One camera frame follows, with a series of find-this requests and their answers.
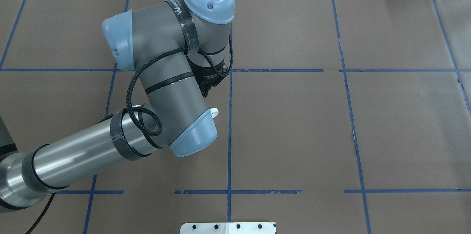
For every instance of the white enamel mug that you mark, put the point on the white enamel mug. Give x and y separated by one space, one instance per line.
214 112

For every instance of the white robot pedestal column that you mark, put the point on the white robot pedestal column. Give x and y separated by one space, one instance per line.
229 228

